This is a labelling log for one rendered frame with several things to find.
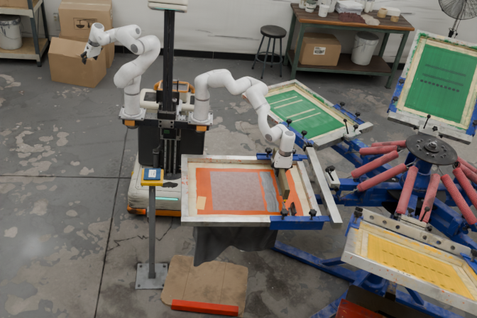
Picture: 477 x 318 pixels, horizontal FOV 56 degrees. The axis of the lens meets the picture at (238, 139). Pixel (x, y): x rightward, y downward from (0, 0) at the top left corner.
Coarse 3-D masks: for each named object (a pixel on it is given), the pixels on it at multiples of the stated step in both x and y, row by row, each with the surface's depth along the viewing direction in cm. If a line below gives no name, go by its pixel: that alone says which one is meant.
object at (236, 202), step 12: (204, 192) 263; (216, 192) 265; (228, 192) 266; (240, 192) 267; (252, 192) 268; (264, 192) 269; (276, 192) 271; (216, 204) 256; (228, 204) 257; (240, 204) 258; (252, 204) 260; (264, 204) 261; (288, 204) 263; (300, 204) 264
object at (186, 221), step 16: (192, 160) 284; (208, 160) 286; (224, 160) 287; (240, 160) 288; (256, 160) 290; (304, 176) 281; (192, 224) 240; (208, 224) 241; (224, 224) 243; (240, 224) 244; (256, 224) 245
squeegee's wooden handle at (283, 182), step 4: (276, 148) 276; (272, 156) 280; (280, 168) 260; (280, 172) 258; (284, 172) 258; (280, 176) 257; (284, 176) 255; (280, 180) 257; (284, 180) 252; (280, 184) 256; (284, 184) 250; (280, 188) 256; (284, 188) 248; (288, 188) 247; (284, 192) 248; (288, 192) 248; (284, 196) 249; (288, 196) 249
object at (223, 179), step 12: (204, 168) 282; (216, 168) 283; (228, 168) 284; (240, 168) 286; (204, 180) 272; (216, 180) 273; (228, 180) 275; (240, 180) 276; (252, 180) 277; (288, 180) 281
